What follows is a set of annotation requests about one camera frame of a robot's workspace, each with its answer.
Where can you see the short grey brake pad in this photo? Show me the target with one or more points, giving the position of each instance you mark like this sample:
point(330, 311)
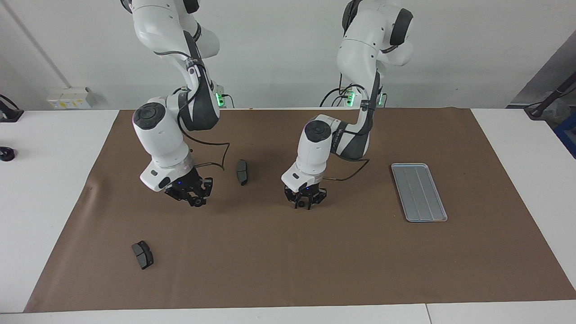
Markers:
point(142, 254)

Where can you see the black round knob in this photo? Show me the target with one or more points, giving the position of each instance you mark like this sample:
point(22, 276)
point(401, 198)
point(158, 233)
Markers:
point(6, 154)

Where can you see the silver metal compartment tray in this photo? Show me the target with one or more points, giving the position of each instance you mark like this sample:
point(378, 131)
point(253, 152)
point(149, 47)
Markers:
point(418, 193)

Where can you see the brown paper table mat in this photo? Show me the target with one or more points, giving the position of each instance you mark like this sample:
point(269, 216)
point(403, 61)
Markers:
point(288, 270)

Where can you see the blue crate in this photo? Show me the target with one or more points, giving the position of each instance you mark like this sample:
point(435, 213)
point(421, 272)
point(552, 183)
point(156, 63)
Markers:
point(568, 135)

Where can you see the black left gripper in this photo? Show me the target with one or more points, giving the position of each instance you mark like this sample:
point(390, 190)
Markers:
point(306, 191)

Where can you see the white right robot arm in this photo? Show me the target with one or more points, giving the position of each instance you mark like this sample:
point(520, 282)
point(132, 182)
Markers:
point(159, 135)

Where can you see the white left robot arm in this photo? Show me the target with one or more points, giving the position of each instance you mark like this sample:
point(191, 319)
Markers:
point(317, 148)

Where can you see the large black bearing gear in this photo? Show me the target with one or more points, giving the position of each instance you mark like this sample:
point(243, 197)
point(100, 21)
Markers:
point(198, 202)

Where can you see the white wall socket box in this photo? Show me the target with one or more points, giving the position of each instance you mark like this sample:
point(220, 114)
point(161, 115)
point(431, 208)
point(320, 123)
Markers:
point(69, 99)

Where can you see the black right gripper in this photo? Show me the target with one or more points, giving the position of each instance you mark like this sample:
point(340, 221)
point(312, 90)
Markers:
point(182, 185)

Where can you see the black stand foot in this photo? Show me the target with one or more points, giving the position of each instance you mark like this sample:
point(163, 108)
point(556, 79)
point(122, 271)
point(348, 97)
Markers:
point(11, 116)

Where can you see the long grey brake pad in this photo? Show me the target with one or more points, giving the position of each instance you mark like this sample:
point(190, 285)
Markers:
point(242, 172)

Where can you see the white wall conduit pipe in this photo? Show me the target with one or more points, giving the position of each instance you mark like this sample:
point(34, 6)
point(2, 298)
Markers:
point(54, 66)

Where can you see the black tripod leg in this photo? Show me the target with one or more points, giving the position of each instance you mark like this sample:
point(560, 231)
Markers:
point(546, 101)

